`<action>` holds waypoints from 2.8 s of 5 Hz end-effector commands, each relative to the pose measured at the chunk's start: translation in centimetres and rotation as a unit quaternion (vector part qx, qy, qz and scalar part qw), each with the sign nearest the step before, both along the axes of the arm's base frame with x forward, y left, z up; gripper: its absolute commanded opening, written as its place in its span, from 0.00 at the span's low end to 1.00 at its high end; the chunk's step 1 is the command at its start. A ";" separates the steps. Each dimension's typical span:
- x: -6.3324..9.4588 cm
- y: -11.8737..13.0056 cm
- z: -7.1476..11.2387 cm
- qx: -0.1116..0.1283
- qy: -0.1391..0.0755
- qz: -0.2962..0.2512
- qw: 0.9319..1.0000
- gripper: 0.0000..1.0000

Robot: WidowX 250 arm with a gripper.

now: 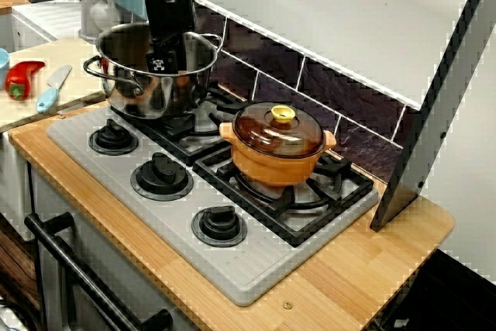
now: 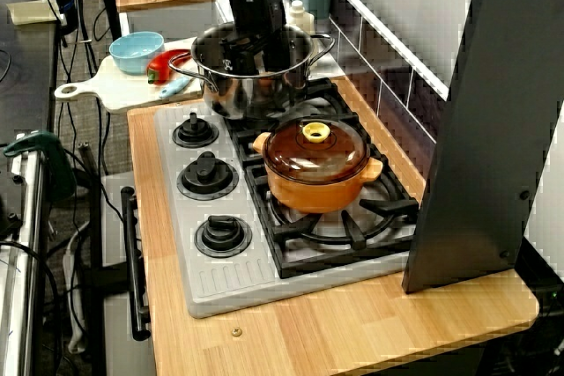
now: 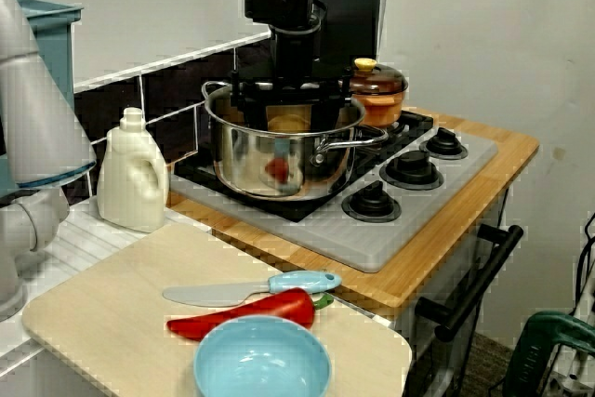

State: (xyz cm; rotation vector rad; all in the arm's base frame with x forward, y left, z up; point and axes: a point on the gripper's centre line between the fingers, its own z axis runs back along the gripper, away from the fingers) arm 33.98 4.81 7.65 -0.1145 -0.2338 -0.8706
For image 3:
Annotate black oven door handle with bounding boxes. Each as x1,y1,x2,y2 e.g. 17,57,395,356
415,223,525,342

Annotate red toy pepper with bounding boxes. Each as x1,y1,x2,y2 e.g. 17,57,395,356
165,287,335,341

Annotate grey stove top plate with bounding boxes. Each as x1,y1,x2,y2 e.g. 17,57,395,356
169,111,499,273

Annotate stainless steel pot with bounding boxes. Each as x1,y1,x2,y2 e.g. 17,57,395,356
202,80,390,203

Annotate light wooden cutting board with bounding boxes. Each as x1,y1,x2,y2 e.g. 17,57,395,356
21,222,414,397

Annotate green power drill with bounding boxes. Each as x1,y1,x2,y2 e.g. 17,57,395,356
502,311,595,397

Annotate black cable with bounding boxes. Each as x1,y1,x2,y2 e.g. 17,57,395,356
575,210,595,310

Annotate black burner grate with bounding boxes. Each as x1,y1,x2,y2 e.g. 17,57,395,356
376,108,436,152
174,126,387,225

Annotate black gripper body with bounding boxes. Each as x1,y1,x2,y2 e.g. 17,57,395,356
230,27,354,112

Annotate tan toy potato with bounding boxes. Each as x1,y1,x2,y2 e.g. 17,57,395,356
268,112,311,134

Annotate brown lid with yellow knob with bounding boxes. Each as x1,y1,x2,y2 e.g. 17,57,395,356
346,57,409,97

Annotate white detergent bottle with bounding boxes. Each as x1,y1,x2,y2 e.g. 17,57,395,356
96,107,169,234

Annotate black stove knob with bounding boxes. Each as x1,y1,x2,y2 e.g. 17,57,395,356
341,180,402,224
418,126,469,160
379,150,445,192

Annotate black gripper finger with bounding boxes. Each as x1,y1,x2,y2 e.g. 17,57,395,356
242,103,270,132
310,99,341,131

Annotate orange toy pot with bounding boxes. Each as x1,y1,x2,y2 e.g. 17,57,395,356
355,92,405,128

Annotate white panel board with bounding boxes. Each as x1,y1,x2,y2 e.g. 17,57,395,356
378,0,595,347

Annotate white toy kitchen cabinet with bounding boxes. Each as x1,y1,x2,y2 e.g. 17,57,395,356
390,182,512,397

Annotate light blue bowl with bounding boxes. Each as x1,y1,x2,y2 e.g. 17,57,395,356
192,314,332,397

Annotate dark tile backsplash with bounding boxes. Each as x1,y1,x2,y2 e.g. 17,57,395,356
62,20,322,205

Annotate blue handled toy knife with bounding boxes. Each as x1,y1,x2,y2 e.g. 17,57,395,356
162,270,343,309

